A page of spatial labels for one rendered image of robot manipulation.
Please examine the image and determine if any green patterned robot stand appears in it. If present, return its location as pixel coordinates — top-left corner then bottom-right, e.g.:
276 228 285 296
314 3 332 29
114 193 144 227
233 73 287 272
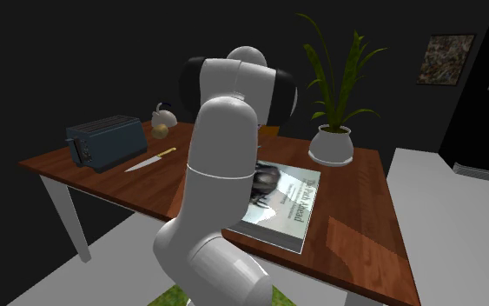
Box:
146 283 298 306

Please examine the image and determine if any wooden table with white legs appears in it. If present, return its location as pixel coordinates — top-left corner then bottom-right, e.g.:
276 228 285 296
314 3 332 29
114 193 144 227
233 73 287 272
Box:
17 120 422 306

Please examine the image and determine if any yellow-handled kitchen knife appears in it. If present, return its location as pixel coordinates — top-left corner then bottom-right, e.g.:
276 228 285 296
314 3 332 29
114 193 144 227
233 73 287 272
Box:
123 146 177 174

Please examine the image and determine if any grey hardcover book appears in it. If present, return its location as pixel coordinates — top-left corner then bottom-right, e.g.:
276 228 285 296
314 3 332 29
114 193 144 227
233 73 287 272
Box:
221 160 322 256

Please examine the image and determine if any orange-brown box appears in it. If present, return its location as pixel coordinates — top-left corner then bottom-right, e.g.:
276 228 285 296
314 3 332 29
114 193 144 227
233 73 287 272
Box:
257 124 281 138

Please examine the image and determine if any dark blue toaster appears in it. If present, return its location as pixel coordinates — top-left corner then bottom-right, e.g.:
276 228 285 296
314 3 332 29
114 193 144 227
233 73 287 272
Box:
65 114 149 174

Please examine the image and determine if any black refrigerator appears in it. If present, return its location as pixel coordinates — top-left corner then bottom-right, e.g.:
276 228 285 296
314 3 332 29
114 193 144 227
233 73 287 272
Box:
438 3 489 186

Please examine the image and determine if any dark framed wall picture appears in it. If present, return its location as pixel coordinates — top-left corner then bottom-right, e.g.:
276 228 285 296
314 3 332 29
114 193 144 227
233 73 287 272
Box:
416 33 477 87

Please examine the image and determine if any white kettle with dark handle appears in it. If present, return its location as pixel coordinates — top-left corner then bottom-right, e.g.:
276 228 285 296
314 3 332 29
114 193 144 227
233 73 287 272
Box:
150 101 179 129

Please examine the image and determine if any green plant in white pot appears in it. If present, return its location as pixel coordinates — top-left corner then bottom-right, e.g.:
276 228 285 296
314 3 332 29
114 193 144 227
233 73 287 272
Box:
295 12 388 168

